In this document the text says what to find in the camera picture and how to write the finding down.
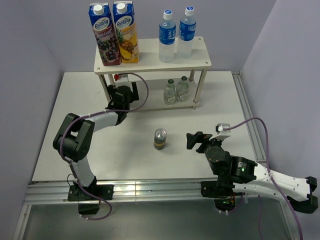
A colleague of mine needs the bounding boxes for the black gold drink can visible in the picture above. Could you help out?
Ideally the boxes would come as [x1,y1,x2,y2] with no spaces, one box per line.
[153,128,167,150]

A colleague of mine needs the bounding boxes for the green cap soda bottle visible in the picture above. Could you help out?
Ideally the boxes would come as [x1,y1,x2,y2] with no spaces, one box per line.
[163,79,176,105]
[176,76,189,102]

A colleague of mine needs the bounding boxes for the blue label water bottle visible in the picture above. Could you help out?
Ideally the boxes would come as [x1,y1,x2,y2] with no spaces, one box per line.
[158,9,176,63]
[177,6,197,59]

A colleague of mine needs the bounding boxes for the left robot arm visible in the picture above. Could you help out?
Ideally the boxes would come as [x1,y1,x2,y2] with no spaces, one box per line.
[52,82,139,201]

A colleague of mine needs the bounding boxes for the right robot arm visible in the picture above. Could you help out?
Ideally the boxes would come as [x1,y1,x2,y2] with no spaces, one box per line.
[186,131,318,214]

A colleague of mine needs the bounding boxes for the white two-tier shelf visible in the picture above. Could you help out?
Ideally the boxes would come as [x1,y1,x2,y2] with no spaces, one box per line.
[94,36,212,111]

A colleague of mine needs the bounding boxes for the pineapple juice carton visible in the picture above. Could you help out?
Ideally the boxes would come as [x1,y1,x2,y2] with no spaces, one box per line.
[112,0,140,64]

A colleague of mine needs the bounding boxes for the red grape juice carton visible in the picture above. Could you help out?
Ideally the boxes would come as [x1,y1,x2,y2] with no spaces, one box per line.
[88,2,121,66]

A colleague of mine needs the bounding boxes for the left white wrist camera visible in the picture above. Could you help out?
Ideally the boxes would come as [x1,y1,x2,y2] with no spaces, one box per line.
[114,73,129,84]

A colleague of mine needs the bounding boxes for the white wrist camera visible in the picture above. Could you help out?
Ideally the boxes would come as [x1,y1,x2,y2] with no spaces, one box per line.
[114,73,129,84]
[209,123,231,141]

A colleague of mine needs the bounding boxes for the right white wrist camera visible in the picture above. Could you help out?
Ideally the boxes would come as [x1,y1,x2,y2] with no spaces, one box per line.
[209,123,231,141]

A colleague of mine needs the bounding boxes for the aluminium side rail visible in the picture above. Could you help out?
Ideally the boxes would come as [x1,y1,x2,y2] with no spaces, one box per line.
[231,71,266,163]

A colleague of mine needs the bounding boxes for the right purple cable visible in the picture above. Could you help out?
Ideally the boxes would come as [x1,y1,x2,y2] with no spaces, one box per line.
[222,117,304,240]

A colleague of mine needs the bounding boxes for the aluminium mounting rail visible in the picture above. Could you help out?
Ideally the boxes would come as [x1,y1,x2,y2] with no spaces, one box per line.
[23,178,287,204]

